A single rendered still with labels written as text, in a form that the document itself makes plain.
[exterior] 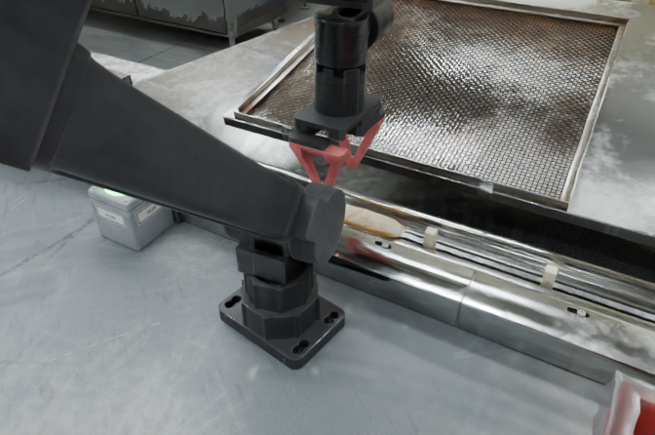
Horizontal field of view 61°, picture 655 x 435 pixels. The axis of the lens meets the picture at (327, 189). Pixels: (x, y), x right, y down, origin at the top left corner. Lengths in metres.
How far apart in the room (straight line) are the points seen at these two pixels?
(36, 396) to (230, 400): 0.19
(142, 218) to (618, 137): 0.65
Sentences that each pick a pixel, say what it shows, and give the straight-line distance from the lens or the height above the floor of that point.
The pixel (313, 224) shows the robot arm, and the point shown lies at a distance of 0.49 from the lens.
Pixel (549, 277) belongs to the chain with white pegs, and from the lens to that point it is 0.66.
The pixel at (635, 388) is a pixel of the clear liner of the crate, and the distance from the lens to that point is 0.51.
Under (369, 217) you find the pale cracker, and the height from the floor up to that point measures 0.86.
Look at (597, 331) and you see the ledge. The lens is 0.63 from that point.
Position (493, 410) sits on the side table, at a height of 0.82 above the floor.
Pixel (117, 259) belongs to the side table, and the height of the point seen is 0.82.
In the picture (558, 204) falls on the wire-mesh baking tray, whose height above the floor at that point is 0.89.
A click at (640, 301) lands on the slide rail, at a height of 0.85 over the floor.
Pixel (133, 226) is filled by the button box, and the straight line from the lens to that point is 0.73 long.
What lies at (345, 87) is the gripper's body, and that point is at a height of 1.04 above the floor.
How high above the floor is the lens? 1.29
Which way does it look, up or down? 35 degrees down
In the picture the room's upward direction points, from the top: straight up
